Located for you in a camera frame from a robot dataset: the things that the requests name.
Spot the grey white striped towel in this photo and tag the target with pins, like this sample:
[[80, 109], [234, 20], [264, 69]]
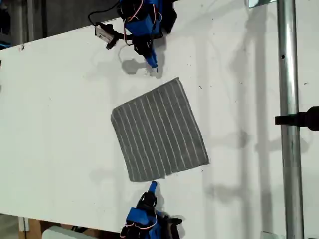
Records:
[[159, 129]]

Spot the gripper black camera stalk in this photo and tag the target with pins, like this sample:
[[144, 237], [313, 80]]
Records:
[[113, 41]]

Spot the metal corner bracket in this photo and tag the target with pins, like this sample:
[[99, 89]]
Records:
[[256, 3]]

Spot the white plastic container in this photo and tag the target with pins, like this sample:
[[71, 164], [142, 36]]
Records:
[[64, 232]]

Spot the black clamp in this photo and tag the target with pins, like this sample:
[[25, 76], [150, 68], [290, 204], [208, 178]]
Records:
[[299, 119]]

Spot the wooden table leg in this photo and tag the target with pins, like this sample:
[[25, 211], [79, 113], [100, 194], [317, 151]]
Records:
[[31, 227]]

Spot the steel post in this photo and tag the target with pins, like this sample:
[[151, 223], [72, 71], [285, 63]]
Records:
[[289, 74]]

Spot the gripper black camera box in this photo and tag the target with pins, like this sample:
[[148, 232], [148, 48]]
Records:
[[103, 32]]

